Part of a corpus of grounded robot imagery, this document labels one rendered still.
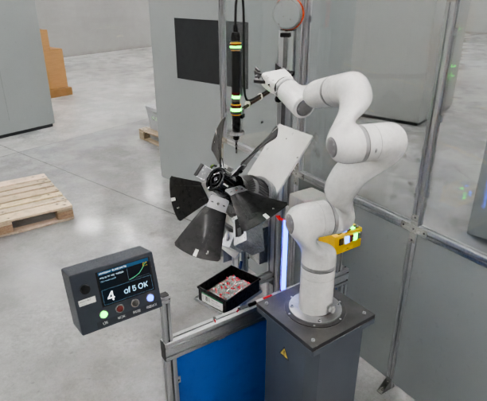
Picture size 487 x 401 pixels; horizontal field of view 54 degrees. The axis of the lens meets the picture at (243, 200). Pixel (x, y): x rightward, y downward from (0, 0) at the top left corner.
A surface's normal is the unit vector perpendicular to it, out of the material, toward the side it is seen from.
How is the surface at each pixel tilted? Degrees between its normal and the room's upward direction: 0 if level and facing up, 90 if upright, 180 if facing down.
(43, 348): 0
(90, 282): 75
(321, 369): 90
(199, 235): 50
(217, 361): 90
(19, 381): 1
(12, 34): 90
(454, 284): 90
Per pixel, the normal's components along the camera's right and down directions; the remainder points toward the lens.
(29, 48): 0.77, 0.26
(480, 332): -0.83, 0.23
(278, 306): 0.00, -0.91
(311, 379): -0.16, 0.40
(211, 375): 0.55, 0.34
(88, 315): 0.54, 0.10
